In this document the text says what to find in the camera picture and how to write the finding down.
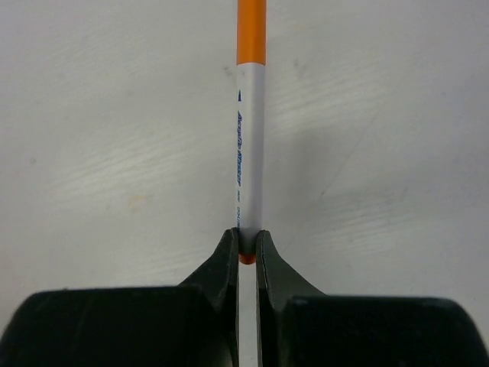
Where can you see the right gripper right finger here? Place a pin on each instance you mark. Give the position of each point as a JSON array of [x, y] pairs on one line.
[[298, 325]]

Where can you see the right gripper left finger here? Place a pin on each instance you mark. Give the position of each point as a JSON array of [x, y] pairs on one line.
[[194, 323]]

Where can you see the orange cap marker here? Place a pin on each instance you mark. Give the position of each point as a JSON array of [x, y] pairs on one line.
[[251, 62]]

